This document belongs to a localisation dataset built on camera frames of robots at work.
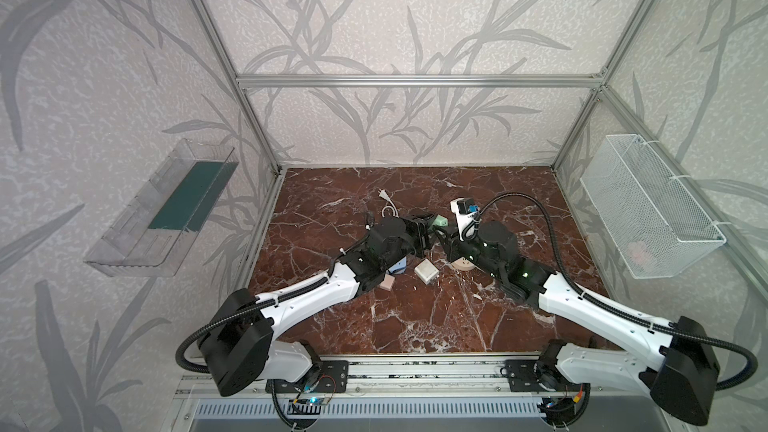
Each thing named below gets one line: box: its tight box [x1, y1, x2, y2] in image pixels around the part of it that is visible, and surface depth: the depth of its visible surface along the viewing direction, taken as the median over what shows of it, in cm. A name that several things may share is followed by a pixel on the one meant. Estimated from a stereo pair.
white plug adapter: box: [414, 258, 440, 285], surface depth 92 cm
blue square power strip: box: [388, 256, 407, 274], surface depth 67 cm
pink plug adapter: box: [379, 274, 396, 291], surface depth 89 cm
